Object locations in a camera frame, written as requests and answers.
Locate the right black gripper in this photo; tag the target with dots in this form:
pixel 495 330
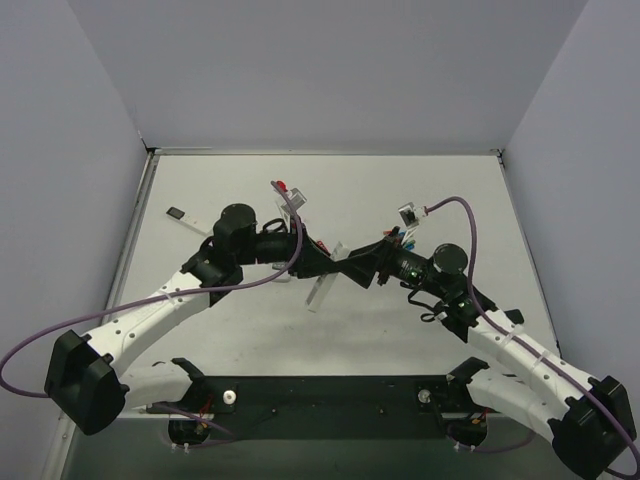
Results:
pixel 385 262

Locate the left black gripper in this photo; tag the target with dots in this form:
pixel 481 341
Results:
pixel 304 258

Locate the slim white remote control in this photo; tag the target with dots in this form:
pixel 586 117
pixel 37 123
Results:
pixel 324 283

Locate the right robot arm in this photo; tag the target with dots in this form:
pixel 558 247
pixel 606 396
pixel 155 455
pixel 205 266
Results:
pixel 587 421

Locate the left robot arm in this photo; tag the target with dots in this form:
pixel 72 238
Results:
pixel 90 376

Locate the white remote black tip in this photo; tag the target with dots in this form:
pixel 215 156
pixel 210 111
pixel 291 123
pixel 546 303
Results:
pixel 188 221

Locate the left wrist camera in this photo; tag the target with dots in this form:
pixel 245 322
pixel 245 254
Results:
pixel 295 197

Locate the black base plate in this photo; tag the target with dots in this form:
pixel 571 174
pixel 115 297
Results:
pixel 406 407

